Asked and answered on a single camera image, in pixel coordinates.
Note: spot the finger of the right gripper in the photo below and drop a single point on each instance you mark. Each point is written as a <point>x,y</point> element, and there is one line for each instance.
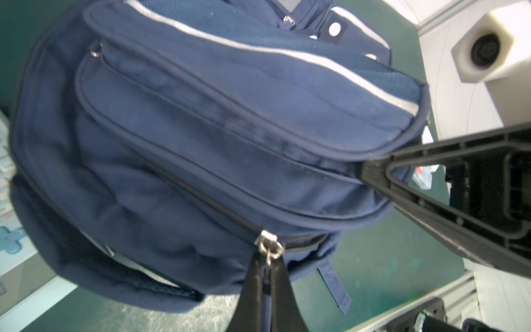
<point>487,216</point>

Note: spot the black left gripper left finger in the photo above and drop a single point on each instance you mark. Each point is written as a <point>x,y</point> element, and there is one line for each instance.
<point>249,312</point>

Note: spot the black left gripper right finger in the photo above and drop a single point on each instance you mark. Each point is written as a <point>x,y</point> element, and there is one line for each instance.
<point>285,314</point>

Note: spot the navy blue backpack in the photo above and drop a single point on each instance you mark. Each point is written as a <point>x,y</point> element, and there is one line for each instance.
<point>157,141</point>

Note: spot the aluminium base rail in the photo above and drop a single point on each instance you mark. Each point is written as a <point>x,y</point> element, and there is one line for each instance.
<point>452,304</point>

